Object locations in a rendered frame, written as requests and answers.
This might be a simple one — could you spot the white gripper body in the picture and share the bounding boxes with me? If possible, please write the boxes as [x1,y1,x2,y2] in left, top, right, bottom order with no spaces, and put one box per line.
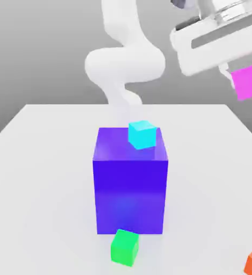
[169,11,252,77]

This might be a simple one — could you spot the small magenta cube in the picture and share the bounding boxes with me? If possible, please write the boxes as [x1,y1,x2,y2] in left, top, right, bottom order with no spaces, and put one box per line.
[231,62,252,102]

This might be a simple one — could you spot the small cyan cube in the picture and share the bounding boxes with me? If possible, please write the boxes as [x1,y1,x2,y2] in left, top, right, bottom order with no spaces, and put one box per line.
[128,120,158,150]

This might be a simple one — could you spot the small green cube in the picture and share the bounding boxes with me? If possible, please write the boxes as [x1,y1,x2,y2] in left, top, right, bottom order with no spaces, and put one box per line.
[110,229,140,267]

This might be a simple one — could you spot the large blue box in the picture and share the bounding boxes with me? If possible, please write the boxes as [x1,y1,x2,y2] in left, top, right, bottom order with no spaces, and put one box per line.
[92,127,169,235]

